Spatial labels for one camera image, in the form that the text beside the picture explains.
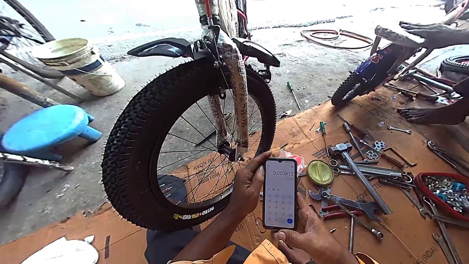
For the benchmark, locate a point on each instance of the black hex key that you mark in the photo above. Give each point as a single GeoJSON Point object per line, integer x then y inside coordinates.
{"type": "Point", "coordinates": [405, 157]}

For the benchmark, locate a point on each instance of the open-ended steel spanner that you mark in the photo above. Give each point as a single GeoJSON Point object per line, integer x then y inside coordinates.
{"type": "Point", "coordinates": [444, 248]}

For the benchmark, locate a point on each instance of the pile of chrome spanners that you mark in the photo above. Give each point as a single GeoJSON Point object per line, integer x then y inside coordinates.
{"type": "Point", "coordinates": [377, 169]}

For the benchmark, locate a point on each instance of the perforated multi-hole spanner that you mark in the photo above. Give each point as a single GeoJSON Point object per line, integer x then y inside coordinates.
{"type": "Point", "coordinates": [377, 146]}

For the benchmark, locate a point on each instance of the black bicycle tyre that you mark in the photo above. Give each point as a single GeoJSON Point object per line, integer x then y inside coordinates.
{"type": "Point", "coordinates": [456, 66]}

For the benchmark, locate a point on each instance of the steel hammer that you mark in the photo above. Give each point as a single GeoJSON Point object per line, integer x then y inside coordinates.
{"type": "Point", "coordinates": [366, 178]}

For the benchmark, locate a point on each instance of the person's body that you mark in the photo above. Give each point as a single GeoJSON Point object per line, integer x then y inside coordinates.
{"type": "Point", "coordinates": [266, 253]}

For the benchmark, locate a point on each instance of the person's right hand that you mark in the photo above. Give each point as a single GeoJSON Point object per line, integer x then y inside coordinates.
{"type": "Point", "coordinates": [314, 234]}

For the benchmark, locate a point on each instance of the dark steel pliers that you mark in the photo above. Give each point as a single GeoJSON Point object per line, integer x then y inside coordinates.
{"type": "Point", "coordinates": [441, 154]}

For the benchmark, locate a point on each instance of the person's right fingers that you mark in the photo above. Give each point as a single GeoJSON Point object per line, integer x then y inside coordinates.
{"type": "Point", "coordinates": [303, 209]}

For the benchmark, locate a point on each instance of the small double-ended spanner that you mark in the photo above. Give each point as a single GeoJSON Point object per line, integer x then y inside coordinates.
{"type": "Point", "coordinates": [399, 129]}

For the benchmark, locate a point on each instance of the flat steel cone spanner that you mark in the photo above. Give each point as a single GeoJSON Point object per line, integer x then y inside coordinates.
{"type": "Point", "coordinates": [316, 195]}

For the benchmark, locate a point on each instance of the white plastic bucket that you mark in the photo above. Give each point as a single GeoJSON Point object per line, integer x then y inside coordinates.
{"type": "Point", "coordinates": [99, 75]}

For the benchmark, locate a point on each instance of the peeling white stick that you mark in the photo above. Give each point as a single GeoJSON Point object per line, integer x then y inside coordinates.
{"type": "Point", "coordinates": [36, 160]}

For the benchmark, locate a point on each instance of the black metal rod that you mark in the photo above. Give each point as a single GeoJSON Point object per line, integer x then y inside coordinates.
{"type": "Point", "coordinates": [206, 138]}

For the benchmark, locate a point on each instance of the white cloth bundle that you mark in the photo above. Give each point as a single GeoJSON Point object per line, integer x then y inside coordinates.
{"type": "Point", "coordinates": [60, 253]}

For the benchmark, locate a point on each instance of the grey rubber tyre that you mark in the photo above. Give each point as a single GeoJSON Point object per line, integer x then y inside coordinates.
{"type": "Point", "coordinates": [11, 187]}

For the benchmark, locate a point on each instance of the long steel socket wrench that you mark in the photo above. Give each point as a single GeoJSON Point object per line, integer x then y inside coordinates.
{"type": "Point", "coordinates": [361, 223]}

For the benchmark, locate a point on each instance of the person's left thumb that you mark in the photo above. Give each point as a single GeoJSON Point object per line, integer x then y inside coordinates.
{"type": "Point", "coordinates": [258, 178]}

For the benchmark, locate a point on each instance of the black smartphone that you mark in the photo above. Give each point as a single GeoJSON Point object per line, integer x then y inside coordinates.
{"type": "Point", "coordinates": [280, 198]}

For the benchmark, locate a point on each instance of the parked bicycle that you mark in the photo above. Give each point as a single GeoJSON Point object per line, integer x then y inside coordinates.
{"type": "Point", "coordinates": [33, 20]}

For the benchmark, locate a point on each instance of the thin steel rod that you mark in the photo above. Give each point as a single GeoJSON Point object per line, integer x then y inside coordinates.
{"type": "Point", "coordinates": [351, 234]}

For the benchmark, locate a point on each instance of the bicycle with thick black tyre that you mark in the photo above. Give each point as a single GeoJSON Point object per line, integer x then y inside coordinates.
{"type": "Point", "coordinates": [128, 154]}

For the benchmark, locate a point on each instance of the person's left hand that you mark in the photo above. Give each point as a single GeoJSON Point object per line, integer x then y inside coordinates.
{"type": "Point", "coordinates": [244, 192]}

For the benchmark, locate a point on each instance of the person's left index finger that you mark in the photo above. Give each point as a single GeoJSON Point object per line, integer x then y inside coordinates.
{"type": "Point", "coordinates": [258, 160]}

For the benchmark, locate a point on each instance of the yellow-green round tin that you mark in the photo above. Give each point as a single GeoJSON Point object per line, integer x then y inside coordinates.
{"type": "Point", "coordinates": [320, 172]}

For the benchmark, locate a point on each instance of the worn wooden stool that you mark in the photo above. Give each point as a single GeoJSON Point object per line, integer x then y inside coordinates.
{"type": "Point", "coordinates": [397, 36]}

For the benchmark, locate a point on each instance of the person's legs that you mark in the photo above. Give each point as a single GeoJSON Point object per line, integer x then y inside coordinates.
{"type": "Point", "coordinates": [166, 244]}

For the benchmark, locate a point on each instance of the person's right thumb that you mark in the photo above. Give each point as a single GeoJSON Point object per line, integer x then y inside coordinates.
{"type": "Point", "coordinates": [291, 236]}

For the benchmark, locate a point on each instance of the pink and clear plastic bag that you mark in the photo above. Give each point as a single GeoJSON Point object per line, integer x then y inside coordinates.
{"type": "Point", "coordinates": [299, 160]}

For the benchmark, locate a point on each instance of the pile of nuts and bolts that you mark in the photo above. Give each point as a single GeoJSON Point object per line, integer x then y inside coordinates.
{"type": "Point", "coordinates": [439, 189]}

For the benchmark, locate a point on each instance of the brown cardboard sheet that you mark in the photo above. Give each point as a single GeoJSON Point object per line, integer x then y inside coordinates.
{"type": "Point", "coordinates": [126, 238]}

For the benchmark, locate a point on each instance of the person's left forearm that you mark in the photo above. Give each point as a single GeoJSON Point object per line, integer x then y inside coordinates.
{"type": "Point", "coordinates": [212, 234]}

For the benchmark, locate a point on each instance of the person's right forearm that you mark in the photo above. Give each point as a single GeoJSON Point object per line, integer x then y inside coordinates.
{"type": "Point", "coordinates": [340, 255]}

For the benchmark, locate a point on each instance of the red bowl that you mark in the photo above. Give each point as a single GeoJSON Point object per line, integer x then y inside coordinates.
{"type": "Point", "coordinates": [423, 194]}

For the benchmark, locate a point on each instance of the blue plastic stool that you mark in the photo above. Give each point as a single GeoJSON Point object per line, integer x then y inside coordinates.
{"type": "Point", "coordinates": [44, 126]}

